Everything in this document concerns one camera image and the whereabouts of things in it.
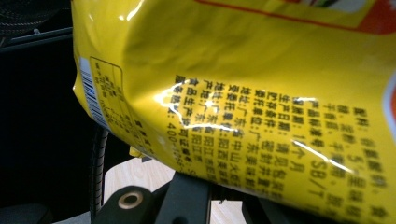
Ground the black corrugated cable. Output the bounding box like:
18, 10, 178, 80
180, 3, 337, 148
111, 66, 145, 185
89, 123, 109, 220

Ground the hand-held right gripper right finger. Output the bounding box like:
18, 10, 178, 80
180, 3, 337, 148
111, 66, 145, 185
224, 187, 248, 203

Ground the dark metal bar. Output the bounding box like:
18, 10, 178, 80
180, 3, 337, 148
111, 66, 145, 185
0, 26, 74, 54

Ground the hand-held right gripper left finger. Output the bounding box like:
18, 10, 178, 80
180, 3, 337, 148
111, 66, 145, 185
211, 183, 226, 202

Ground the yellow spout pouch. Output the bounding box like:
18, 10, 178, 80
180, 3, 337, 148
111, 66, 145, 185
70, 0, 396, 224

